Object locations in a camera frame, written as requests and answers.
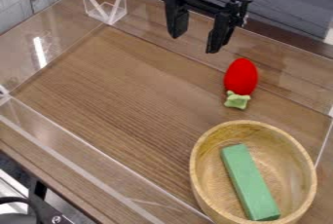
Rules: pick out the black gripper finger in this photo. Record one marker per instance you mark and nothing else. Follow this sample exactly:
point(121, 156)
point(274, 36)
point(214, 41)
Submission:
point(220, 32)
point(176, 17)

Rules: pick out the clear acrylic corner bracket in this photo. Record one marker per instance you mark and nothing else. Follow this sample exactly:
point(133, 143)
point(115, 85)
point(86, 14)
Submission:
point(105, 12)

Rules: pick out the red plush strawberry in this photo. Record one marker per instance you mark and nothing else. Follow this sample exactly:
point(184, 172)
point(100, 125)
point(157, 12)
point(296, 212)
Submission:
point(239, 81)

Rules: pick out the green rectangular block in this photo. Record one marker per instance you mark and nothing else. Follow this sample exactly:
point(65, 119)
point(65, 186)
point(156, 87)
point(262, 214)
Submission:
point(251, 190)

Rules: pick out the clear acrylic enclosure wall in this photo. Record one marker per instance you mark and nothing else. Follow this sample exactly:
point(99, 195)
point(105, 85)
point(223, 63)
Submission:
point(99, 185)

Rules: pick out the wooden oval bowl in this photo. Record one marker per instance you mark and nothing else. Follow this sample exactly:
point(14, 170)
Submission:
point(283, 164)

